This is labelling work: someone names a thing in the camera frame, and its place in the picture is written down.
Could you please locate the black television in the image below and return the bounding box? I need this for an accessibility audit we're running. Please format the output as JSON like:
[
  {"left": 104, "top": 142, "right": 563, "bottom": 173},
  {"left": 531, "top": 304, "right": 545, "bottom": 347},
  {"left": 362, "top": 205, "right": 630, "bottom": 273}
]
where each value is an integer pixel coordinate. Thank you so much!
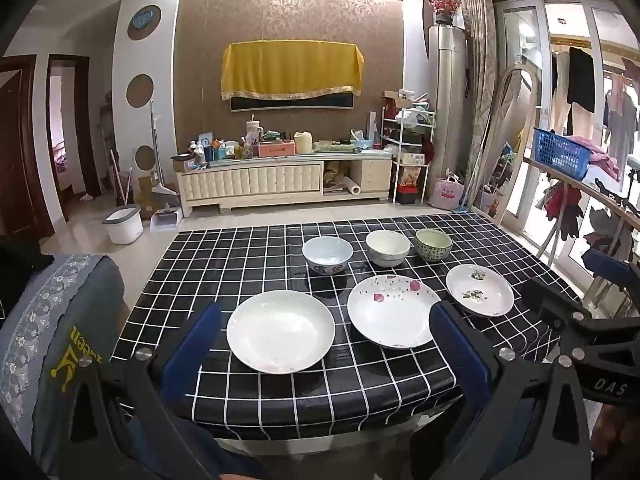
[{"left": 230, "top": 85, "right": 354, "bottom": 112}]

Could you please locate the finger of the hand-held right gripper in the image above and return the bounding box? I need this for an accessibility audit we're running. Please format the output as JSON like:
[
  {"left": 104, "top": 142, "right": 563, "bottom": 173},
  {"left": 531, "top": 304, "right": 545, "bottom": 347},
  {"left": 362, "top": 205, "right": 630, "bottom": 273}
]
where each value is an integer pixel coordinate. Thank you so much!
[
  {"left": 522, "top": 279, "right": 616, "bottom": 348},
  {"left": 582, "top": 247, "right": 640, "bottom": 311}
]

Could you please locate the yellow cloth cover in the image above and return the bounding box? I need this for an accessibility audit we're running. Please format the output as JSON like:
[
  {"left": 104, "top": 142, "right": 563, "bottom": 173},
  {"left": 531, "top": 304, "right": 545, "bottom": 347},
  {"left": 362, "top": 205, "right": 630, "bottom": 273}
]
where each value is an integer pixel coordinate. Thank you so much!
[{"left": 221, "top": 42, "right": 365, "bottom": 102}]

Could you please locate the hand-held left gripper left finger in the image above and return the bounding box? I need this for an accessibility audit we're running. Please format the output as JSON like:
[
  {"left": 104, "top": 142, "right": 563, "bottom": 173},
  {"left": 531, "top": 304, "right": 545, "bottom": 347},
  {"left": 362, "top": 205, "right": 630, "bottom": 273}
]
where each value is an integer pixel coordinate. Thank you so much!
[{"left": 35, "top": 301, "right": 223, "bottom": 480}]

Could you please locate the arched wooden frame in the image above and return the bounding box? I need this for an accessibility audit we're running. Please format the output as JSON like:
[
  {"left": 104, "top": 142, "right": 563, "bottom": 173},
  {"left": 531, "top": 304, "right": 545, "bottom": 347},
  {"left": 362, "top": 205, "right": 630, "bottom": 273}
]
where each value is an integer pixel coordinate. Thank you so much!
[{"left": 492, "top": 64, "right": 543, "bottom": 221}]

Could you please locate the cream padded television cabinet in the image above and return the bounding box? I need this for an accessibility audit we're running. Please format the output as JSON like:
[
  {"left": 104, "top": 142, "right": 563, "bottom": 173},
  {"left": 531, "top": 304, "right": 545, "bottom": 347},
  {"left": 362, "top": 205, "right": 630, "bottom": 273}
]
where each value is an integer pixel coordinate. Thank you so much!
[{"left": 176, "top": 152, "right": 393, "bottom": 217}]

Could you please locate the black checked tablecloth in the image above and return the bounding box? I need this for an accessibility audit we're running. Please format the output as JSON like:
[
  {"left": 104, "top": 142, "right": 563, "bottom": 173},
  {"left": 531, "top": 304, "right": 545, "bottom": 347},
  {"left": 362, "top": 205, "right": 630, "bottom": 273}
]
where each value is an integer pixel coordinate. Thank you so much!
[{"left": 111, "top": 211, "right": 588, "bottom": 428}]

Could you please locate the plain white bowl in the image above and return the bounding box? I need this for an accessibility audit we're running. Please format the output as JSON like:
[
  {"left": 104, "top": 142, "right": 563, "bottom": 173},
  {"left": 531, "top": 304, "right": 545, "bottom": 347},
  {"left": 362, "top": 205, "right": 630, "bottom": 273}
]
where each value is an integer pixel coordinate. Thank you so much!
[{"left": 365, "top": 230, "right": 412, "bottom": 268}]

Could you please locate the pink shopping bag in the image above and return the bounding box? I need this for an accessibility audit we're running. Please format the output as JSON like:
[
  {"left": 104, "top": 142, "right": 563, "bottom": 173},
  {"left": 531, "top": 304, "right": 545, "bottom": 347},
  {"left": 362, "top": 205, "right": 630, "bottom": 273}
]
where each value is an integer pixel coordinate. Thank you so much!
[{"left": 429, "top": 175, "right": 466, "bottom": 211}]

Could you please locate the small white printed plate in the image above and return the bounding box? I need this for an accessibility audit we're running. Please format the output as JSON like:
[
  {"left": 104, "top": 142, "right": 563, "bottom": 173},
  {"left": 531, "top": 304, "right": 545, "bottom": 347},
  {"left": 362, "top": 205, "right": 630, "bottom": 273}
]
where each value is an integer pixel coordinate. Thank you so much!
[{"left": 445, "top": 263, "right": 515, "bottom": 317}]

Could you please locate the blue plastic basket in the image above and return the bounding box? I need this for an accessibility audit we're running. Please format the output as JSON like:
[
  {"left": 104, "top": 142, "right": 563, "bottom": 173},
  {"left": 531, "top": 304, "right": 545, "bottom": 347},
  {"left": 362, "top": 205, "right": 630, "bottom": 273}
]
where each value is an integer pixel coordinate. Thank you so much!
[{"left": 532, "top": 128, "right": 596, "bottom": 181}]

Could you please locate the blue and white bowl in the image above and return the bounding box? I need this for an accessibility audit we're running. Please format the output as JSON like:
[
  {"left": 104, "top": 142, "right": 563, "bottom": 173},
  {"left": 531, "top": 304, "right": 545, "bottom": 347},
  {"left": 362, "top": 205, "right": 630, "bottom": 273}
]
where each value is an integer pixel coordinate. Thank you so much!
[{"left": 302, "top": 236, "right": 354, "bottom": 276}]

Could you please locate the white plate with pink petals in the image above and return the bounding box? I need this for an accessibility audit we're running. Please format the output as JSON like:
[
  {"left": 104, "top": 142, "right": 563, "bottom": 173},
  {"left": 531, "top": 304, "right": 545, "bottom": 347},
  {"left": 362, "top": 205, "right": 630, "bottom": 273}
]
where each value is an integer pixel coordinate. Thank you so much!
[{"left": 347, "top": 274, "right": 443, "bottom": 350}]

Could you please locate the grey dustpan with broom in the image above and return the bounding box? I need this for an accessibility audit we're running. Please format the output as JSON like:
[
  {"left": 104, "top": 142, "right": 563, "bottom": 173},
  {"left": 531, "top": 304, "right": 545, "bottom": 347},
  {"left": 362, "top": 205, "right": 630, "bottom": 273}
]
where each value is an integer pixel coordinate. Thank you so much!
[{"left": 150, "top": 170, "right": 181, "bottom": 233}]

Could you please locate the black hanging garment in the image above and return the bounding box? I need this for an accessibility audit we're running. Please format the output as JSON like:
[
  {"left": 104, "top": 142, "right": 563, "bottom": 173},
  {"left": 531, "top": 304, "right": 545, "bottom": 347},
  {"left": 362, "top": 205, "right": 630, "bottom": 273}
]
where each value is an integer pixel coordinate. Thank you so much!
[{"left": 567, "top": 47, "right": 596, "bottom": 113}]

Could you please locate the white metal shelf rack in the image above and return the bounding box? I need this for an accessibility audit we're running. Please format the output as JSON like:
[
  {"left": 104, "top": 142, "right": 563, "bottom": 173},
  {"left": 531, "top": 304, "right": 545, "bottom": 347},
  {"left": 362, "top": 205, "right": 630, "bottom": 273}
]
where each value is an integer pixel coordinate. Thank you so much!
[{"left": 380, "top": 107, "right": 436, "bottom": 206}]

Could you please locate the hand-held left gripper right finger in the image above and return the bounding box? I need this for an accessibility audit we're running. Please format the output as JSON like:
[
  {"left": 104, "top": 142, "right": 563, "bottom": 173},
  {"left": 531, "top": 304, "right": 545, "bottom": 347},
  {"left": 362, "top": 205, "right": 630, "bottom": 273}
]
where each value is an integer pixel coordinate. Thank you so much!
[{"left": 410, "top": 301, "right": 593, "bottom": 480}]

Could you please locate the patterned beige curtain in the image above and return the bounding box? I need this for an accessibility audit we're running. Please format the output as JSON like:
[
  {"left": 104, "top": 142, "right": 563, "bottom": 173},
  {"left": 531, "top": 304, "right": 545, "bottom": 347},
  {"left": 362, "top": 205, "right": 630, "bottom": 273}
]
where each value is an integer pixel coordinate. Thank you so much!
[{"left": 459, "top": 0, "right": 501, "bottom": 211}]

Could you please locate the green patterned bowl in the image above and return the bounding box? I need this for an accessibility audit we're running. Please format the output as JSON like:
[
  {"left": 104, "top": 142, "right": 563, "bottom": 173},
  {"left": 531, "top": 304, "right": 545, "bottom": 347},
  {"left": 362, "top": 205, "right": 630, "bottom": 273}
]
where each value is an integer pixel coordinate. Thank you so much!
[{"left": 413, "top": 228, "right": 453, "bottom": 263}]

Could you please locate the dark wooden door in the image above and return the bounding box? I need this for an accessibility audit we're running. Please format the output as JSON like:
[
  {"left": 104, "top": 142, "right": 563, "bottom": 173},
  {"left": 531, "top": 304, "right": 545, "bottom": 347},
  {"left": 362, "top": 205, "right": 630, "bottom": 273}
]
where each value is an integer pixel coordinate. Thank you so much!
[{"left": 0, "top": 55, "right": 56, "bottom": 241}]

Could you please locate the pink flower vase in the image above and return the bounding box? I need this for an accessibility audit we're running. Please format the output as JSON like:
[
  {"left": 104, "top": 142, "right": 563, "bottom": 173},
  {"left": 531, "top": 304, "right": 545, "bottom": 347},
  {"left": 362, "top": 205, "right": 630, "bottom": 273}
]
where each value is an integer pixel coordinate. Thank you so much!
[{"left": 427, "top": 0, "right": 463, "bottom": 26}]

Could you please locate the standing air conditioner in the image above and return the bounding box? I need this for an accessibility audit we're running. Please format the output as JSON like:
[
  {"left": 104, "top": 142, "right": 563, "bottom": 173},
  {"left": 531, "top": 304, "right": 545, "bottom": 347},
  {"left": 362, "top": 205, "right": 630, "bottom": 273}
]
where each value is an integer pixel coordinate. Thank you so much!
[{"left": 428, "top": 24, "right": 468, "bottom": 196}]

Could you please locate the white mop bucket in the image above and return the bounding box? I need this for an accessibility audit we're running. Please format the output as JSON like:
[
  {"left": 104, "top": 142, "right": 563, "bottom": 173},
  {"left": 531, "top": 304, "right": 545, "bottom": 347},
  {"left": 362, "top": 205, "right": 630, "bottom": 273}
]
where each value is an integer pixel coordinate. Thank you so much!
[{"left": 102, "top": 205, "right": 143, "bottom": 245}]

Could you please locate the chair with grey embroidered cover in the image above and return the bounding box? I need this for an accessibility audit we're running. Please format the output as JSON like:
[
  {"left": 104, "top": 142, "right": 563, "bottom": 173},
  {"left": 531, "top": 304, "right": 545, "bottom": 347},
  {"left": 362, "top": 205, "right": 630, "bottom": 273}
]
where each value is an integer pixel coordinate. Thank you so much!
[{"left": 0, "top": 252, "right": 126, "bottom": 480}]

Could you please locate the large plain white plate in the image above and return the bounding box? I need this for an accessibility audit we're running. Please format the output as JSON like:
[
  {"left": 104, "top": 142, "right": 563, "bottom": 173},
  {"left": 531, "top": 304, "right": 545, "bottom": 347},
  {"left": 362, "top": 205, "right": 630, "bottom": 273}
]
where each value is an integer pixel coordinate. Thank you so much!
[{"left": 226, "top": 290, "right": 336, "bottom": 375}]

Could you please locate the dark cloth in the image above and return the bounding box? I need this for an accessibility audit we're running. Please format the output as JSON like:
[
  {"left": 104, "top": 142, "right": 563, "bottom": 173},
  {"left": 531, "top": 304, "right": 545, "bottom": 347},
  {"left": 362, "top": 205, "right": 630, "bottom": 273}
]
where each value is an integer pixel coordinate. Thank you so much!
[{"left": 0, "top": 240, "right": 53, "bottom": 286}]

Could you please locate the white upright mop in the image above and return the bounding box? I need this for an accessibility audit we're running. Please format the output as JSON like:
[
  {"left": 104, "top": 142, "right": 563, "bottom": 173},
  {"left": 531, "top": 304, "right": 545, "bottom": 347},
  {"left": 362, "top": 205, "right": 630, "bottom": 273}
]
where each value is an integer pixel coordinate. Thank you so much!
[{"left": 147, "top": 100, "right": 162, "bottom": 186}]

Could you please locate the pink storage box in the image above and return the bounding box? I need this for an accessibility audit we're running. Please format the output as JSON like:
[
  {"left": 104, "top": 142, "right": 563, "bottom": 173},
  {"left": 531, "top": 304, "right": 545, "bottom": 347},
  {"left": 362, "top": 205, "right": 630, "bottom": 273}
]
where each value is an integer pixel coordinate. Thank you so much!
[{"left": 258, "top": 140, "right": 295, "bottom": 157}]

